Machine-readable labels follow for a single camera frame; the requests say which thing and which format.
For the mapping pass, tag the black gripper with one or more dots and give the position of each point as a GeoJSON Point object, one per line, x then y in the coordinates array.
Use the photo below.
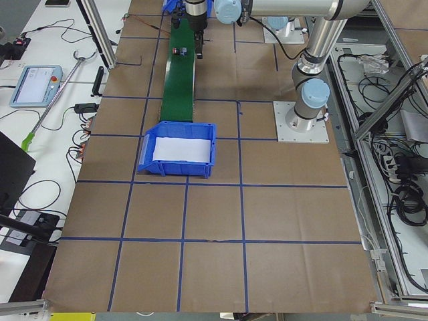
{"type": "Point", "coordinates": [197, 22]}

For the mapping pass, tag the red push button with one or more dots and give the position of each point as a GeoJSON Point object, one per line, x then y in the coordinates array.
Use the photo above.
{"type": "Point", "coordinates": [179, 51]}

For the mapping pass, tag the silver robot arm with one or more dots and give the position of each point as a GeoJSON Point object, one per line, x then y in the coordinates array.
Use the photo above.
{"type": "Point", "coordinates": [288, 30]}
{"type": "Point", "coordinates": [331, 17]}

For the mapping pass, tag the right blue plastic bin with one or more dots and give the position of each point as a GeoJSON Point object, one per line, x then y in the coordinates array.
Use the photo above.
{"type": "Point", "coordinates": [169, 5]}

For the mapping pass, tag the blue plastic bin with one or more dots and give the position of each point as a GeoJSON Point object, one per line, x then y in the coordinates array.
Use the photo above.
{"type": "Point", "coordinates": [189, 130]}
{"type": "Point", "coordinates": [169, 5]}

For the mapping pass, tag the green conveyor belt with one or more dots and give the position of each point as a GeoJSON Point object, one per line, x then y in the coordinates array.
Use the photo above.
{"type": "Point", "coordinates": [178, 94]}

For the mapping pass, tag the left blue plastic bin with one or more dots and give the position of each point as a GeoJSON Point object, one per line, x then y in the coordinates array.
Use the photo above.
{"type": "Point", "coordinates": [189, 130]}

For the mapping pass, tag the white foam pad left bin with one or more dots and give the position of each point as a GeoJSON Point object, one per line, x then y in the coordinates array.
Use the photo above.
{"type": "Point", "coordinates": [182, 149]}

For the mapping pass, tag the black power adapter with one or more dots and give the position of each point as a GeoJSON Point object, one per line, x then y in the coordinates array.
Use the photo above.
{"type": "Point", "coordinates": [82, 108]}

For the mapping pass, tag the teach pendant tablet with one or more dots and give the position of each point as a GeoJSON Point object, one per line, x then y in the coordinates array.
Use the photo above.
{"type": "Point", "coordinates": [37, 86]}

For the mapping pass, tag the black laptop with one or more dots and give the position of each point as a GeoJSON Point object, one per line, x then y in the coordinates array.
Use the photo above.
{"type": "Point", "coordinates": [16, 168]}

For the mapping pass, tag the aluminium frame post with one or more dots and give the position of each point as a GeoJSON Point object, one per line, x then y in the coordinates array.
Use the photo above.
{"type": "Point", "coordinates": [93, 20]}

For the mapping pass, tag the green handled reacher grabber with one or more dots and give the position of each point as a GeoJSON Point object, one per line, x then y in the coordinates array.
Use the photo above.
{"type": "Point", "coordinates": [28, 140]}

